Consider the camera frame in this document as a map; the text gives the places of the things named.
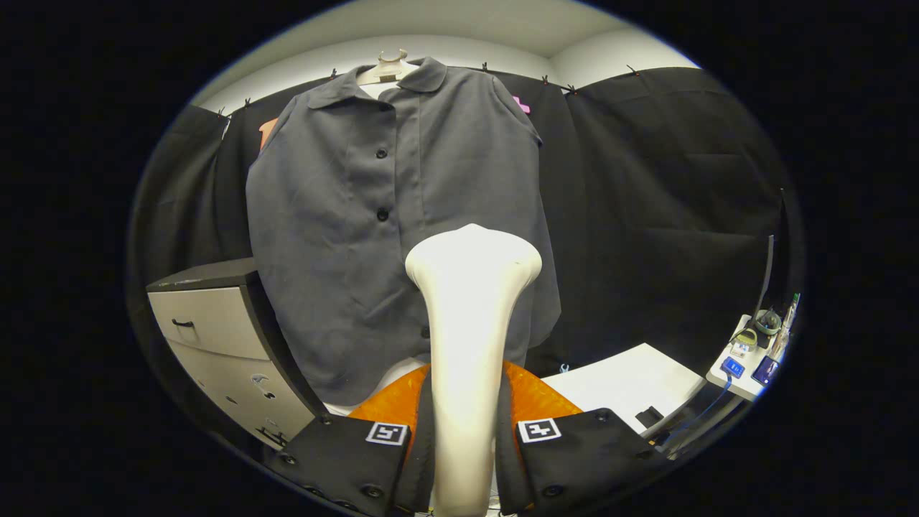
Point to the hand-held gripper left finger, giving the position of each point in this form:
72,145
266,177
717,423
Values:
423,445

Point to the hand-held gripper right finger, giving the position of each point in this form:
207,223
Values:
505,445

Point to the white garment steamer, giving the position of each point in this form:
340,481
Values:
467,323

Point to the grey button shirt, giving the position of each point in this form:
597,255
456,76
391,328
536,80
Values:
337,273

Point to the white low table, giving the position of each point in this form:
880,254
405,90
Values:
624,380

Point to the small black block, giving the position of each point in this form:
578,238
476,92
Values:
650,416

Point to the grey drawer cabinet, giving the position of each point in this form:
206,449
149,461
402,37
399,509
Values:
215,330

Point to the blue screen device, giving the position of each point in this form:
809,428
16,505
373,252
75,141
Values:
732,367
764,370

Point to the white side table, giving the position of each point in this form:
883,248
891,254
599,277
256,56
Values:
743,384

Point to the black backdrop cloth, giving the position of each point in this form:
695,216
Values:
660,215

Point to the black upright pole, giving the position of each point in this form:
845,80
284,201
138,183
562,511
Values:
768,273

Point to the white mannequin torso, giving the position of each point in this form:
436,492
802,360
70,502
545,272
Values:
373,74

